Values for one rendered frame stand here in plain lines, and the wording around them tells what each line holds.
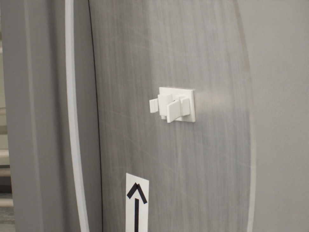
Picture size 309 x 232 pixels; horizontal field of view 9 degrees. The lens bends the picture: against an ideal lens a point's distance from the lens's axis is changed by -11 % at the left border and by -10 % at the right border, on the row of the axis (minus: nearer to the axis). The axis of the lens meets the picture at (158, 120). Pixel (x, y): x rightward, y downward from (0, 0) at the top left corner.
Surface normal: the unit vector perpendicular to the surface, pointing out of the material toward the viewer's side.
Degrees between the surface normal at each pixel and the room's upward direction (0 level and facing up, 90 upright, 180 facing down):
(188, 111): 91
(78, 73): 89
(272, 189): 90
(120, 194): 90
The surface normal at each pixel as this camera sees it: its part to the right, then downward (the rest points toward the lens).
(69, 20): 0.07, 0.18
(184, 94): -0.70, 0.18
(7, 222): -0.09, -0.98
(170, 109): 0.93, 0.00
